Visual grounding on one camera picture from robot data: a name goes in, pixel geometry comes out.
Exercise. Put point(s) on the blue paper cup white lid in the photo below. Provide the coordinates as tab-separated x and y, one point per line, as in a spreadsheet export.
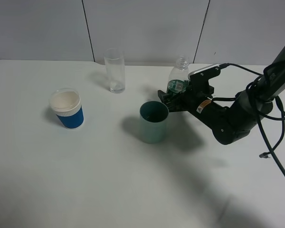
66	105

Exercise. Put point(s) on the tall clear glass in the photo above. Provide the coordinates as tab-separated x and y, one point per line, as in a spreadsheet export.
115	68

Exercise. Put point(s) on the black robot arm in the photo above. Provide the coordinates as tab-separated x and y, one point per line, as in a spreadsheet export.
230	119

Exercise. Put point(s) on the wrist camera on grey bracket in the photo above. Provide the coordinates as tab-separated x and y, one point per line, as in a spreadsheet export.
199	79

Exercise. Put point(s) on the clear bottle with green label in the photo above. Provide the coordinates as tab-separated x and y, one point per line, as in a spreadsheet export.
178	78

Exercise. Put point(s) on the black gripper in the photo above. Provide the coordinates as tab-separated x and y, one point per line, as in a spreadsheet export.
197	104

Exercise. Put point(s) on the teal plastic cup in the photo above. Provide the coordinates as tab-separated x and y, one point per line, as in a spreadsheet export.
153	121

